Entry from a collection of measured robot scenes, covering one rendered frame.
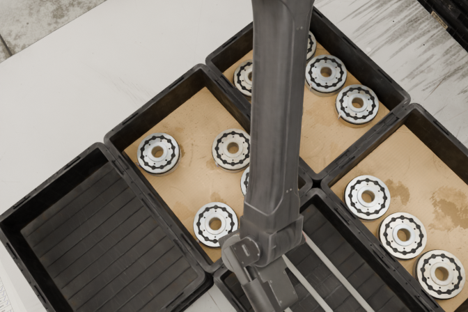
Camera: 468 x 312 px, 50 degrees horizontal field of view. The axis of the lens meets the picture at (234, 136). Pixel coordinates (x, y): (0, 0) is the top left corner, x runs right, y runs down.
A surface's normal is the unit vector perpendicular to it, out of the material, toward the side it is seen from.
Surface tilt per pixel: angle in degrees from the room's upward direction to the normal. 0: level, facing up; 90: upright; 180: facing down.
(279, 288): 35
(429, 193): 0
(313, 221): 0
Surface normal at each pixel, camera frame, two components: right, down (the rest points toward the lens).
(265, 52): -0.69, 0.30
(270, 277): 0.47, -0.44
